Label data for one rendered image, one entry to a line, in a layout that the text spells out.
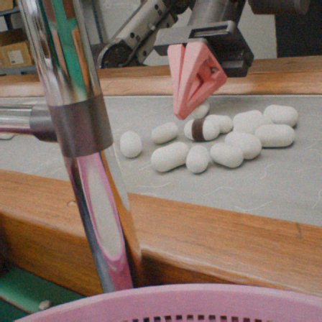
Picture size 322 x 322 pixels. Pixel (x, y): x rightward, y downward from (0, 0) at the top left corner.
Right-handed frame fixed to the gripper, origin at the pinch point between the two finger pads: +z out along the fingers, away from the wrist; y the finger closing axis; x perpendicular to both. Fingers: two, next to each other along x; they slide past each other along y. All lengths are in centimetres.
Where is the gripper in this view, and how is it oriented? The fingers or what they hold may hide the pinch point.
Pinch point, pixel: (180, 111)
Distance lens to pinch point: 46.3
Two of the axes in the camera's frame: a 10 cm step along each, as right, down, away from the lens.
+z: -3.3, 9.0, -2.9
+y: 7.9, 1.0, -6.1
